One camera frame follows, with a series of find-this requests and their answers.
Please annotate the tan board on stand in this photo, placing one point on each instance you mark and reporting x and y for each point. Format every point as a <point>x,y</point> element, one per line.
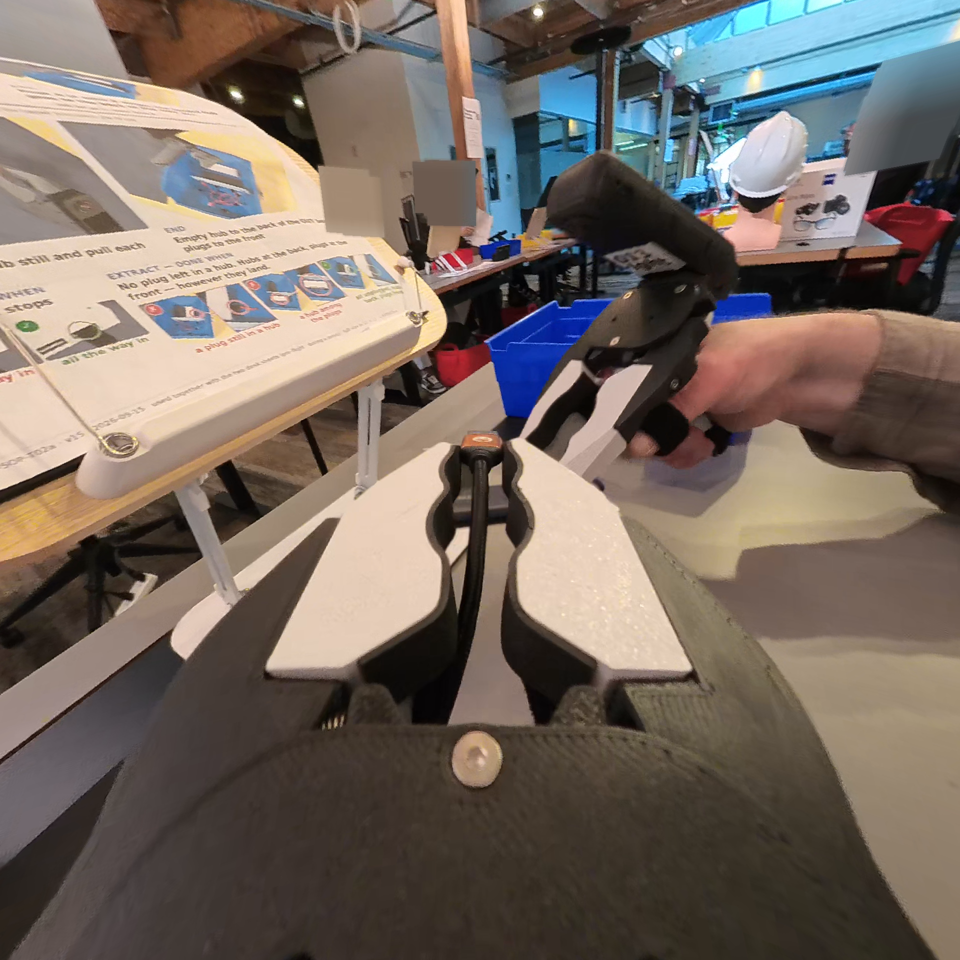
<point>446,240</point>
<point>534,221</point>

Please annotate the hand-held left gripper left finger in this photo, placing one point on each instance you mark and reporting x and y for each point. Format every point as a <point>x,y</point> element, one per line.
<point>367,577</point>

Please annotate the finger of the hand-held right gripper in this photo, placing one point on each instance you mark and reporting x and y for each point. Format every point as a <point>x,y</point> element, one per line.
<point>611,412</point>
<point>559,397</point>

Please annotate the black pole disc top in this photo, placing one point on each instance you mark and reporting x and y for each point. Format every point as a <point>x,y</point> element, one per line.
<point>607,90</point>

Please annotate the person's right forearm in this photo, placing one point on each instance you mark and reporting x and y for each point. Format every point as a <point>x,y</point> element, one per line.
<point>907,397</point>

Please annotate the white book stand wooden board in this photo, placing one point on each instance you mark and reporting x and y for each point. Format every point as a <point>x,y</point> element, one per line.
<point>45,525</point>

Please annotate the yellow parts bin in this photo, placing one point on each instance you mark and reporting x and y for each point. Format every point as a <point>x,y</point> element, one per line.
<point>536,241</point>
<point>720,219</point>

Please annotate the red office chair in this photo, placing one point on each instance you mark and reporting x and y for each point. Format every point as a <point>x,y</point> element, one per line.
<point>907,232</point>

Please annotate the black office chair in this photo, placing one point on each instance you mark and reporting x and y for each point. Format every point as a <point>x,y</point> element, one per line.
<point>97,555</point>

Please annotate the person's right hand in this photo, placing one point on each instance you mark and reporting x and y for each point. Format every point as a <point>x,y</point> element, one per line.
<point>772,367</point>

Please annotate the printed instruction sheet pad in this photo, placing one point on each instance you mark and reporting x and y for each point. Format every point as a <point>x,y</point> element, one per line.
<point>187,262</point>

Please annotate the blue parts bin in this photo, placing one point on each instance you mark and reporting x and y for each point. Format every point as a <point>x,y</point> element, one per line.
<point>499,249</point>

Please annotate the white power strip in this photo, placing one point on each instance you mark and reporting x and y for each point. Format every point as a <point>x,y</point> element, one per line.
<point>139,592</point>

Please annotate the wooden post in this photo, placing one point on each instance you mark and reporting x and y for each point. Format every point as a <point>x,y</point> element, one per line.
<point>457,60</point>

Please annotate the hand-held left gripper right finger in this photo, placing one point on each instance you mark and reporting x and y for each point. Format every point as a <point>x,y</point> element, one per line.
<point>600,592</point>

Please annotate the pink object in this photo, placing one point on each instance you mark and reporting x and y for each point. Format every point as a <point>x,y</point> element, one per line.
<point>750,232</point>

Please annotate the red fabric bin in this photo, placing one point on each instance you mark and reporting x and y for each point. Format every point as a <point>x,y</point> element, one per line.
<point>461,364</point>

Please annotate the blue plastic bin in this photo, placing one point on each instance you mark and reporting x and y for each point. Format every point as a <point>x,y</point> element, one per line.
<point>525,352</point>

